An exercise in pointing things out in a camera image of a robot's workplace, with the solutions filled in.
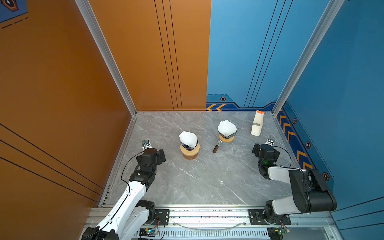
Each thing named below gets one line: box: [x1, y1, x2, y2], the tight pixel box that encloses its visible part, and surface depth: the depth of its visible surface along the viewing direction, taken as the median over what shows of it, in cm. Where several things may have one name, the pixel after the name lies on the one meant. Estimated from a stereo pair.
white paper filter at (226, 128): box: [217, 120, 238, 137], surface depth 89 cm
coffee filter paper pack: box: [250, 110, 265, 137], surface depth 108 cm
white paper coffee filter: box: [179, 131, 198, 148], surface depth 88 cm
